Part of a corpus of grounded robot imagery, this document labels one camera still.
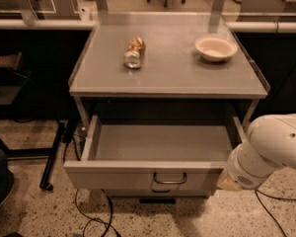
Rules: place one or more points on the padded gripper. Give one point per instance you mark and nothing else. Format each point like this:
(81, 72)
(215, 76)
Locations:
(241, 171)

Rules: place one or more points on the black table leg frame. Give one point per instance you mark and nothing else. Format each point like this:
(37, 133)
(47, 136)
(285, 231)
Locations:
(38, 153)

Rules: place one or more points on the grey top drawer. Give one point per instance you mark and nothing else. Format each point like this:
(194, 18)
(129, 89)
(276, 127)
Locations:
(122, 158)

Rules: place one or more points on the grey cabinet table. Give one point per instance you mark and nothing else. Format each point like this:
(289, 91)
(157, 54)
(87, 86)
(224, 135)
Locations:
(170, 67)

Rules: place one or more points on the white horizontal rail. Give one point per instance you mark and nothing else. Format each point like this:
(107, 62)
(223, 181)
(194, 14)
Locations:
(236, 27)

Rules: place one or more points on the white bowl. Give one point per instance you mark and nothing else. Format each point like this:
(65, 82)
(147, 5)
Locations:
(215, 48)

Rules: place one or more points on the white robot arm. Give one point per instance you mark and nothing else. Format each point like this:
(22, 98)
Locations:
(270, 146)

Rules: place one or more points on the crushed gold soda can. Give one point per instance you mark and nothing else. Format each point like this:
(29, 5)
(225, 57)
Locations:
(134, 53)

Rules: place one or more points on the metal drawer handle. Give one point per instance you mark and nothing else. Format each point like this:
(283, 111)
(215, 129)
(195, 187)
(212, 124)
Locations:
(170, 179)

